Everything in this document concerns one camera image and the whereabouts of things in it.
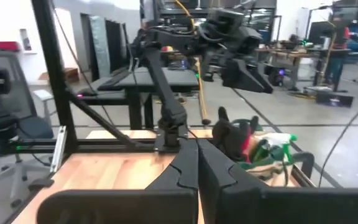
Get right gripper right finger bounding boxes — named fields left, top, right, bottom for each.
left=198, top=138, right=358, bottom=224

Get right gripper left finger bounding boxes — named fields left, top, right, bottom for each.
left=37, top=139, right=200, bottom=224

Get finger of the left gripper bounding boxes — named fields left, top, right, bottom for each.
left=250, top=67, right=273, bottom=94
left=221, top=58, right=265, bottom=93

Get green spray bottle white head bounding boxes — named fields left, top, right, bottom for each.
left=261, top=132, right=298, bottom=163

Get black red gardening glove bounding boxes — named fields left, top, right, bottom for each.
left=211, top=106, right=260, bottom=163

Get computer tower blue light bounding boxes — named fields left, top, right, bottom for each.
left=267, top=63, right=290, bottom=87

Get wooden work tables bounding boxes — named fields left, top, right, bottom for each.
left=255, top=46, right=324, bottom=91

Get black floor box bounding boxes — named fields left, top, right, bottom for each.
left=314, top=91, right=354, bottom=108

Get person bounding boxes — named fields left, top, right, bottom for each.
left=324, top=14, right=352, bottom=93

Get black desk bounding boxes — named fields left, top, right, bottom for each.
left=70, top=67, right=200, bottom=130

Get black keyboard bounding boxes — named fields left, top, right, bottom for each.
left=98, top=70, right=133, bottom=91

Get black computer mouse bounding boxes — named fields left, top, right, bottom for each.
left=76, top=88, right=99, bottom=97

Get grey mottled panel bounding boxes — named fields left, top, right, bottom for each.
left=88, top=15, right=111, bottom=78

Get cardboard box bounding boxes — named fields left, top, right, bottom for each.
left=39, top=67, right=80, bottom=84

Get office chair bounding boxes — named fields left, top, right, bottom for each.
left=0, top=51, right=55, bottom=203

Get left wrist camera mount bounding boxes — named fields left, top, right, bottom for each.
left=206, top=7, right=246, bottom=35

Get yellow hanging cord black plug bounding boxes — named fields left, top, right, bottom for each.
left=174, top=0, right=213, bottom=126

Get black floor cable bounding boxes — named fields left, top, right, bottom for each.
left=318, top=90, right=358, bottom=188

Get silver metal bracket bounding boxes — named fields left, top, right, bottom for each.
left=50, top=126, right=68, bottom=174

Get black aluminium rig frame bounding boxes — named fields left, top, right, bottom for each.
left=11, top=0, right=319, bottom=189

